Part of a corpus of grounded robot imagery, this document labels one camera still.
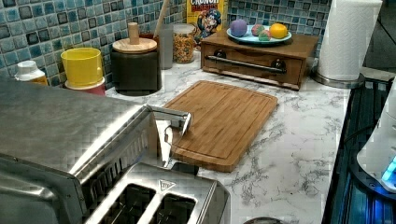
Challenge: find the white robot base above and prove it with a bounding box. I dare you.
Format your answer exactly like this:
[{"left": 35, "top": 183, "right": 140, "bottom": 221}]
[{"left": 350, "top": 78, "right": 395, "bottom": 201}]

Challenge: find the stainless steel toaster oven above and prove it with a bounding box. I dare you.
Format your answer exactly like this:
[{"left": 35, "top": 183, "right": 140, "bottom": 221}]
[{"left": 0, "top": 81, "right": 160, "bottom": 224}]

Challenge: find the bamboo cutting board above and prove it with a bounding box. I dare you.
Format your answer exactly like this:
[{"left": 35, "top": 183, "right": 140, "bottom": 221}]
[{"left": 164, "top": 80, "right": 277, "bottom": 173}]

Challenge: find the black canister with wooden lid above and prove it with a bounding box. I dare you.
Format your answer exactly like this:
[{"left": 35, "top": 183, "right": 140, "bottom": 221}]
[{"left": 110, "top": 22, "right": 162, "bottom": 96}]

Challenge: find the glass jar with cereal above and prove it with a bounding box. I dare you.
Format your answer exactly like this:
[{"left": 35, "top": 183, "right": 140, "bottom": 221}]
[{"left": 173, "top": 23, "right": 194, "bottom": 63}]

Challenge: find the grey tall cup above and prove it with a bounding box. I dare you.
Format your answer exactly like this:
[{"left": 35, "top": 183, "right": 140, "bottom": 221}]
[{"left": 159, "top": 24, "right": 173, "bottom": 70}]

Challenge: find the light blue plate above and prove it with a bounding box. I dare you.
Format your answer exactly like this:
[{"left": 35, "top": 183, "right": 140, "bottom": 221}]
[{"left": 226, "top": 25, "right": 292, "bottom": 45}]

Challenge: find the purple toy fruit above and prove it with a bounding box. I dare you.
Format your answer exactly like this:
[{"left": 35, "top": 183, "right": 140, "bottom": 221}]
[{"left": 230, "top": 20, "right": 248, "bottom": 37}]

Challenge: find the stainless steel two-slot toaster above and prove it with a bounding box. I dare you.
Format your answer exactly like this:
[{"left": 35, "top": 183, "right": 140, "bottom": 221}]
[{"left": 83, "top": 163, "right": 231, "bottom": 224}]

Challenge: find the cereal box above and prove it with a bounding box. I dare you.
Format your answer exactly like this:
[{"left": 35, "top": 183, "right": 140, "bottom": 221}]
[{"left": 186, "top": 0, "right": 228, "bottom": 45}]

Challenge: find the wooden drawer box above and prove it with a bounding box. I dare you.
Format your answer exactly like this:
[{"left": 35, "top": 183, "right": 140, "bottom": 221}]
[{"left": 201, "top": 30, "right": 318, "bottom": 91}]

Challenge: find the pink green toy fruit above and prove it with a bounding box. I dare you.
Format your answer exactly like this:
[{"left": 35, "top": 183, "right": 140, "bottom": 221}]
[{"left": 258, "top": 30, "right": 272, "bottom": 41}]

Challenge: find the red white container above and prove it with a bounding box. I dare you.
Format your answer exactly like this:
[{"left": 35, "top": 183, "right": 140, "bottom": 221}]
[{"left": 64, "top": 78, "right": 106, "bottom": 96}]

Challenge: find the red green toy fruit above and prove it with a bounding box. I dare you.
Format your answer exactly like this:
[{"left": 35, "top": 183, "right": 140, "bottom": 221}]
[{"left": 251, "top": 24, "right": 264, "bottom": 36}]

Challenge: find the yellow toy lemon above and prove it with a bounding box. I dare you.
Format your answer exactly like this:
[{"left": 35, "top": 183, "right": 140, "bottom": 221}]
[{"left": 269, "top": 23, "right": 288, "bottom": 39}]

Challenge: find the dark round object bottom edge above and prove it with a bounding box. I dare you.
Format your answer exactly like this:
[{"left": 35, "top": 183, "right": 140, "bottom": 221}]
[{"left": 243, "top": 217, "right": 287, "bottom": 224}]

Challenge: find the yellow plastic cup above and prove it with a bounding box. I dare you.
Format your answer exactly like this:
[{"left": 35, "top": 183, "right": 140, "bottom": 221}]
[{"left": 61, "top": 48, "right": 103, "bottom": 88}]

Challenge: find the metal paper towel holder base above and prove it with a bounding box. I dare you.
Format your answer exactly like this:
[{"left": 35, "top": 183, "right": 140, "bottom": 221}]
[{"left": 310, "top": 72, "right": 365, "bottom": 90}]

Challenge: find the white capped bottle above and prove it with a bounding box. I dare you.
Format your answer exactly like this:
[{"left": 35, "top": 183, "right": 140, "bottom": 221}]
[{"left": 14, "top": 61, "right": 48, "bottom": 85}]

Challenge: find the white paper towel roll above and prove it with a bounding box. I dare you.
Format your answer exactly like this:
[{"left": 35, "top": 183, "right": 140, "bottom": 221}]
[{"left": 318, "top": 0, "right": 383, "bottom": 81}]

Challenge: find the wooden utensil handle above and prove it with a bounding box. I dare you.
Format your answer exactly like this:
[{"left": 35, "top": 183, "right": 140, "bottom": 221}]
[{"left": 153, "top": 0, "right": 170, "bottom": 38}]

